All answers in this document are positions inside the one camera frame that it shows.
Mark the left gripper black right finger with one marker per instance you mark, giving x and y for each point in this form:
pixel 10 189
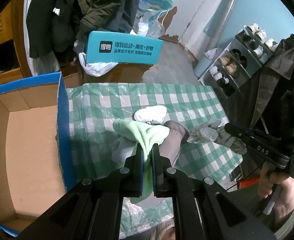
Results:
pixel 160 165

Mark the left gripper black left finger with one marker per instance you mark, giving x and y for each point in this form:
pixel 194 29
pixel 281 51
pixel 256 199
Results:
pixel 134 178

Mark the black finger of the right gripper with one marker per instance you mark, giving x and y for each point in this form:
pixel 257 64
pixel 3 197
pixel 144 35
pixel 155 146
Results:
pixel 247 133

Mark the taupe grey sock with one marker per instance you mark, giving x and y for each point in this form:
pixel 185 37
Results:
pixel 170 148

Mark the grey-blue printed cloth bundle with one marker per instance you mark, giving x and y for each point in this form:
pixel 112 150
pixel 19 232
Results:
pixel 213 131

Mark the light green soft cloth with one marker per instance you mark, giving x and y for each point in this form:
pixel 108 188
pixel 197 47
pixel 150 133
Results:
pixel 146 135

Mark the white crumpled soft bundle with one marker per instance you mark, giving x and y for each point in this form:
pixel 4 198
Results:
pixel 153 115

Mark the person's right hand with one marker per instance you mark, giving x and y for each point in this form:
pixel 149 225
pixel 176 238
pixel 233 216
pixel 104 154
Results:
pixel 284 204

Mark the green white checkered tablecloth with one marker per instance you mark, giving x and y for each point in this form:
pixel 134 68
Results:
pixel 93 107

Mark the light blue trash bin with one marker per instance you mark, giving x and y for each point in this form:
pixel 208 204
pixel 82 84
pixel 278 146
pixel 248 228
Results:
pixel 202 65

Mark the grey shoe rack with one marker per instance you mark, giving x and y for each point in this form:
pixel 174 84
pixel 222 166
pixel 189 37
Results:
pixel 232 66

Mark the blue-edged cardboard box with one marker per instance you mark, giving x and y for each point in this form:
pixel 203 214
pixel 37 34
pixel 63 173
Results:
pixel 36 167

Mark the white plastic bag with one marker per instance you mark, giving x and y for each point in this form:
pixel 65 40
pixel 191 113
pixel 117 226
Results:
pixel 93 69

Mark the teal shoe box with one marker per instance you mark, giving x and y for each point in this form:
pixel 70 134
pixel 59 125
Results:
pixel 104 46

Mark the blue transparent plastic bag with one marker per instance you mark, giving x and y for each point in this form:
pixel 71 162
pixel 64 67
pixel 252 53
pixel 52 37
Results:
pixel 147 22

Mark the dark hanging jacket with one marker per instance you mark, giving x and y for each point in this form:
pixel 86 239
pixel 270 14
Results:
pixel 54 25

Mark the dark strap bag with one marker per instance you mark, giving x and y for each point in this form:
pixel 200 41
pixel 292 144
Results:
pixel 260 96

